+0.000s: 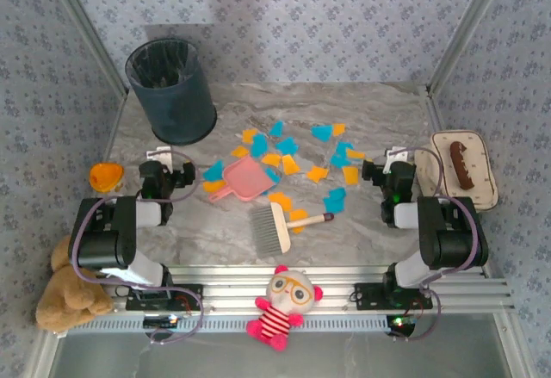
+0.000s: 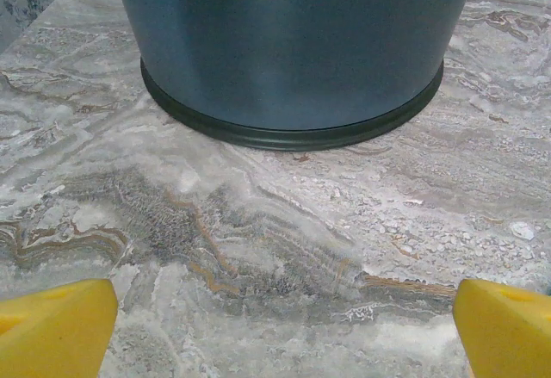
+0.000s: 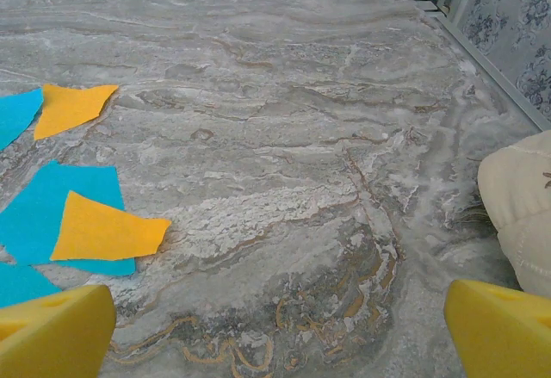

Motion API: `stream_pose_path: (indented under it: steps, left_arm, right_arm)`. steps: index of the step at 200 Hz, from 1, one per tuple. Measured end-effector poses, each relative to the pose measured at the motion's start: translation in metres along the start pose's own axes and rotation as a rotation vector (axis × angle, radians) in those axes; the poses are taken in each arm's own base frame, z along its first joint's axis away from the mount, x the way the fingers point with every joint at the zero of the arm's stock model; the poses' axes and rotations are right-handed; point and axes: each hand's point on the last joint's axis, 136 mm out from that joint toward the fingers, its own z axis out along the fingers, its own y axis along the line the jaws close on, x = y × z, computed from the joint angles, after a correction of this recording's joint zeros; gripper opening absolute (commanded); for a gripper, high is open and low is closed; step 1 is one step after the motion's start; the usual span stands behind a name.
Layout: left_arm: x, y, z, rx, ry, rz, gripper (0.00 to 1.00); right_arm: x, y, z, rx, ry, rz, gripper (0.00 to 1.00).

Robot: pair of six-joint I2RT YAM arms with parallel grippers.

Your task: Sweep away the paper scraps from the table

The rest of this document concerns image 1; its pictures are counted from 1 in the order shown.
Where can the wooden hand brush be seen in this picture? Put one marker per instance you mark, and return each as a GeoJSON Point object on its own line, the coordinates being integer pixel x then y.
{"type": "Point", "coordinates": [277, 227]}

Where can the brown chocolate eclair toy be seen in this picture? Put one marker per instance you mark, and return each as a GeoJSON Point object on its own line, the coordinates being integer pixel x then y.
{"type": "Point", "coordinates": [460, 167]}

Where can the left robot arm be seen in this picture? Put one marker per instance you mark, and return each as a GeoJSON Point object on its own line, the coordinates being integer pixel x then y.
{"type": "Point", "coordinates": [103, 240]}

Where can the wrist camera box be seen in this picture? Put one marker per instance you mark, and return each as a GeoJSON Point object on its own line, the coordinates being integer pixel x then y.
{"type": "Point", "coordinates": [396, 155]}
{"type": "Point", "coordinates": [159, 154]}

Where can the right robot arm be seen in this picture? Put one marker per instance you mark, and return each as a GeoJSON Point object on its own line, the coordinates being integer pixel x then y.
{"type": "Point", "coordinates": [452, 240]}

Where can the dark blue trash bin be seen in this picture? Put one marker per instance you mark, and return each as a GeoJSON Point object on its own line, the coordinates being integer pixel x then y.
{"type": "Point", "coordinates": [176, 102]}

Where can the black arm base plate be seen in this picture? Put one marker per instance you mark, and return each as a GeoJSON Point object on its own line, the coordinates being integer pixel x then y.
{"type": "Point", "coordinates": [366, 296]}
{"type": "Point", "coordinates": [191, 294]}

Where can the black controller board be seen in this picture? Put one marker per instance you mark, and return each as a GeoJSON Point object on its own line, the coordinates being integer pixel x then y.
{"type": "Point", "coordinates": [400, 328]}
{"type": "Point", "coordinates": [159, 322]}

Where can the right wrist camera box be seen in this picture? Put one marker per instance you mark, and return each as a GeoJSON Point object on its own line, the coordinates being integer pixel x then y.
{"type": "Point", "coordinates": [396, 155]}

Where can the beige fabric pouch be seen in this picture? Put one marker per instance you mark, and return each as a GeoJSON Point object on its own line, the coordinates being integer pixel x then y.
{"type": "Point", "coordinates": [478, 171]}

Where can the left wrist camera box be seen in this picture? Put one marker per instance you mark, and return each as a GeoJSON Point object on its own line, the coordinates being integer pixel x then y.
{"type": "Point", "coordinates": [159, 154]}

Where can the orange lidded snack cup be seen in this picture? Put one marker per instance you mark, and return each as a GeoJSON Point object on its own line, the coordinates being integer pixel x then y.
{"type": "Point", "coordinates": [105, 176]}

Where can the pink plastic dustpan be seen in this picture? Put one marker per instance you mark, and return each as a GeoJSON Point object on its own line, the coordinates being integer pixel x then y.
{"type": "Point", "coordinates": [249, 177]}

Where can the aluminium frame post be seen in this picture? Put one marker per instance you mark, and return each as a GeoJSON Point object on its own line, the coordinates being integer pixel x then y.
{"type": "Point", "coordinates": [468, 29]}
{"type": "Point", "coordinates": [88, 29]}

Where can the pink striped plush doll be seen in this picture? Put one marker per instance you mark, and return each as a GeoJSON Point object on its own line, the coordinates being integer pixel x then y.
{"type": "Point", "coordinates": [290, 294]}

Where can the aluminium mounting rail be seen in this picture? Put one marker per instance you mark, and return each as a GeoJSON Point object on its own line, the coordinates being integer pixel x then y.
{"type": "Point", "coordinates": [241, 281]}

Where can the brown teddy bear plush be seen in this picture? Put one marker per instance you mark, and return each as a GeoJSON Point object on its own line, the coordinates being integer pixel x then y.
{"type": "Point", "coordinates": [64, 300]}

